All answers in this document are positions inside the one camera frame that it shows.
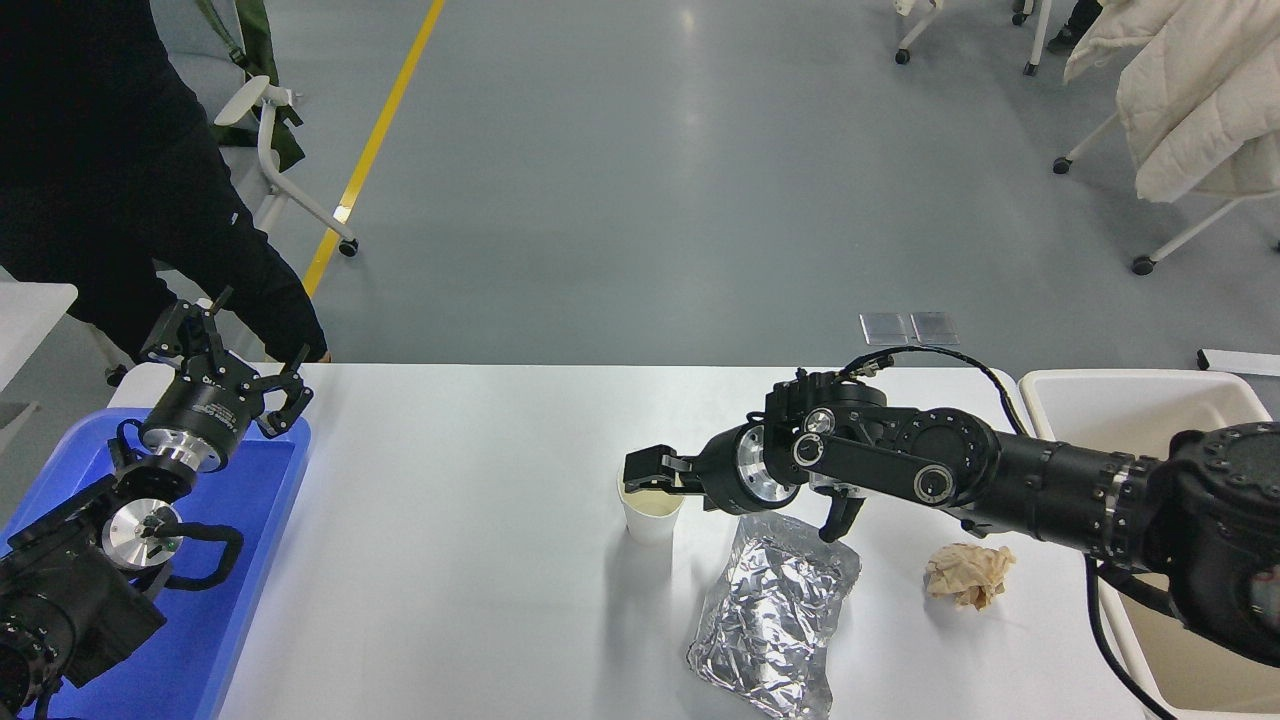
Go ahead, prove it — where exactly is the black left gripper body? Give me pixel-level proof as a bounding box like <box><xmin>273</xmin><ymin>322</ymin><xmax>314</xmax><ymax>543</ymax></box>
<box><xmin>150</xmin><ymin>376</ymin><xmax>265</xmax><ymax>455</ymax></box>

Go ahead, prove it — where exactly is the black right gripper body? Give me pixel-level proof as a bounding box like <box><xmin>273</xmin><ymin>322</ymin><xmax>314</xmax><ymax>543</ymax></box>
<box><xmin>690</xmin><ymin>425</ymin><xmax>749</xmax><ymax>513</ymax></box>

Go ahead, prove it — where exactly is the white paper cup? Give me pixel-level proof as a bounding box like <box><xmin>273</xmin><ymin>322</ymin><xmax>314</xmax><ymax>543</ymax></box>
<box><xmin>617</xmin><ymin>470</ymin><xmax>688</xmax><ymax>547</ymax></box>

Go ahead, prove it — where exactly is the silver foil tray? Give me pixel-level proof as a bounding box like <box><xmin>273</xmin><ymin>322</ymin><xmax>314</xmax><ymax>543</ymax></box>
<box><xmin>686</xmin><ymin>506</ymin><xmax>863</xmax><ymax>720</ymax></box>

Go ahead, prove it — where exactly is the tan paper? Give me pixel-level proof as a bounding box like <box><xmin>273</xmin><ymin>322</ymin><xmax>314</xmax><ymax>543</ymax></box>
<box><xmin>923</xmin><ymin>543</ymin><xmax>1017</xmax><ymax>613</ymax></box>

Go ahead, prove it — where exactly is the blue plastic tray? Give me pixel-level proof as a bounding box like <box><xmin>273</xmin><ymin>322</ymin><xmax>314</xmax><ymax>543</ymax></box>
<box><xmin>0</xmin><ymin>407</ymin><xmax>313</xmax><ymax>720</ymax></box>

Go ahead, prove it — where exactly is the small white side table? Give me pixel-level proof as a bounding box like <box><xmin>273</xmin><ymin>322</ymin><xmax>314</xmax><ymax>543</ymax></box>
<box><xmin>0</xmin><ymin>282</ymin><xmax>79</xmax><ymax>393</ymax></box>

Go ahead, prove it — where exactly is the grey padded white-framed chair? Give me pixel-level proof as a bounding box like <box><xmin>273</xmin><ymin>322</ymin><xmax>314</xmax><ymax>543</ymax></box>
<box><xmin>105</xmin><ymin>0</ymin><xmax>361</xmax><ymax>388</ymax></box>

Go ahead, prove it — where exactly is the person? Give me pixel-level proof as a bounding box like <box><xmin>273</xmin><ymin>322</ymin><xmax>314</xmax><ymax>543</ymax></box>
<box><xmin>1045</xmin><ymin>0</ymin><xmax>1103</xmax><ymax>53</ymax></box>
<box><xmin>0</xmin><ymin>0</ymin><xmax>331</xmax><ymax>363</ymax></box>

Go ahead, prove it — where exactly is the large pale plastic bin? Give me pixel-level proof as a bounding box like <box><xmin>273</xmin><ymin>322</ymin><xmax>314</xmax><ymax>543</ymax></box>
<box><xmin>1018</xmin><ymin>368</ymin><xmax>1280</xmax><ymax>720</ymax></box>

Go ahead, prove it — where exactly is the white chair holding jacket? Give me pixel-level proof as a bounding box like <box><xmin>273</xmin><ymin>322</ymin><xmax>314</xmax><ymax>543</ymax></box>
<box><xmin>1052</xmin><ymin>110</ymin><xmax>1280</xmax><ymax>276</ymax></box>

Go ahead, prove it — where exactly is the flat white board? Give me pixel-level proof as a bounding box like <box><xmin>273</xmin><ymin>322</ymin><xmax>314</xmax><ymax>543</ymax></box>
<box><xmin>1197</xmin><ymin>348</ymin><xmax>1280</xmax><ymax>377</ymax></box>

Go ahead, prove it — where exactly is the white wheeled chair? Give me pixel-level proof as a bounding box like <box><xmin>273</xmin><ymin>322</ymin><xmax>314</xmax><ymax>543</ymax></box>
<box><xmin>893</xmin><ymin>0</ymin><xmax>1058</xmax><ymax>77</ymax></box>

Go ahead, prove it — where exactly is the cream quilted jacket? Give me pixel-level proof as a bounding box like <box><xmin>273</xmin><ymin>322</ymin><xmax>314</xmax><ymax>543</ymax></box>
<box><xmin>1063</xmin><ymin>0</ymin><xmax>1280</xmax><ymax>204</ymax></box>

